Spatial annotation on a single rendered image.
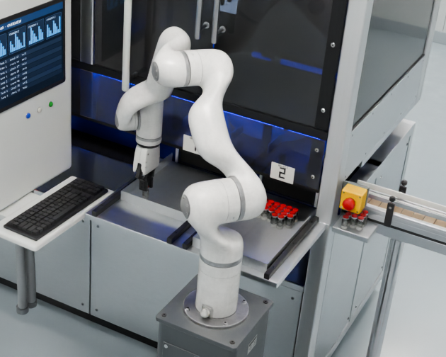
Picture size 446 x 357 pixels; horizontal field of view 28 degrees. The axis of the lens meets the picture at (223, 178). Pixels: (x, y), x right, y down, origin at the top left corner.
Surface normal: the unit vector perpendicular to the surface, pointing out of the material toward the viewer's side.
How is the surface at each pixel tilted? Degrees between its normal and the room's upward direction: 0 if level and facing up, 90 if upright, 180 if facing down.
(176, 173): 0
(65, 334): 0
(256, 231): 0
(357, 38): 90
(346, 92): 90
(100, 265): 90
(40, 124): 90
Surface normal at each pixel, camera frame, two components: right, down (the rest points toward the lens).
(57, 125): 0.87, 0.30
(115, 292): -0.46, 0.40
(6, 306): 0.08, -0.87
